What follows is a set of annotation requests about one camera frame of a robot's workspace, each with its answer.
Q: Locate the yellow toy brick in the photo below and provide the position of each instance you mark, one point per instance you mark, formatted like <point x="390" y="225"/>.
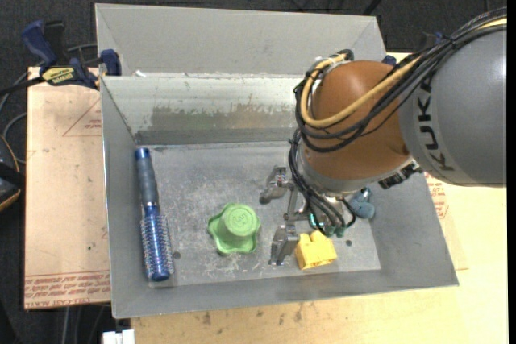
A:
<point x="316" y="254"/>

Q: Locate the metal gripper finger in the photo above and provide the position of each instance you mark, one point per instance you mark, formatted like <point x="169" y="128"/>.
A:
<point x="278" y="179"/>
<point x="284" y="243"/>

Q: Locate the blue-grey small lump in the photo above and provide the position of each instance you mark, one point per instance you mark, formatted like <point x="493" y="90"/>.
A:
<point x="363" y="207"/>

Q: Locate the green plastic cup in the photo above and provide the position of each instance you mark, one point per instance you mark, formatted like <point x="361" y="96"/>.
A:
<point x="235" y="223"/>

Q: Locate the blue hairbrush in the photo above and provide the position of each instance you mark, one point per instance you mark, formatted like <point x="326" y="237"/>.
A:
<point x="155" y="237"/>

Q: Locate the grey metal bin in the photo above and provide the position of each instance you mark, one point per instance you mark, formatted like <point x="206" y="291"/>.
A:
<point x="225" y="173"/>

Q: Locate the brown cardboard board, red print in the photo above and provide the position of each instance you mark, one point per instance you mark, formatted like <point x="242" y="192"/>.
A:
<point x="64" y="181"/>

